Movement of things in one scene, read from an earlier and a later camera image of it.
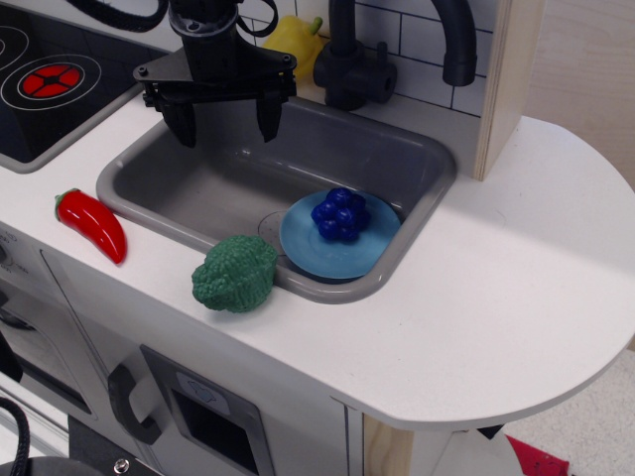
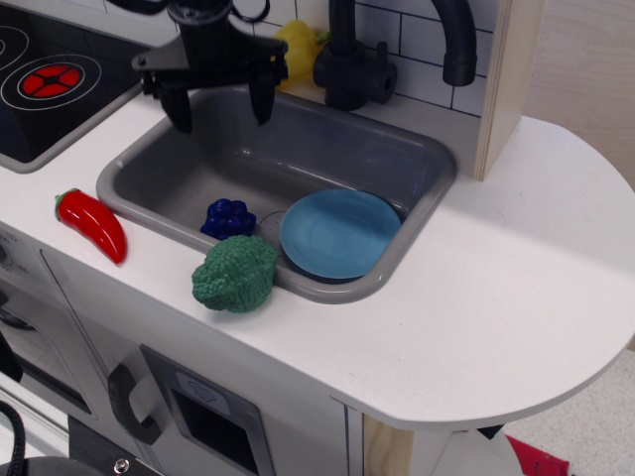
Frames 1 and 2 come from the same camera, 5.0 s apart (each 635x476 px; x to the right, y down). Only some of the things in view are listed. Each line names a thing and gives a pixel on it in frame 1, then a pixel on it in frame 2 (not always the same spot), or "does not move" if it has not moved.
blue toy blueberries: [341, 215] -> [226, 218]
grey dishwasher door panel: [220, 432] does not move
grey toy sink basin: [234, 182] does not move
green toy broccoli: [236, 275] does not move
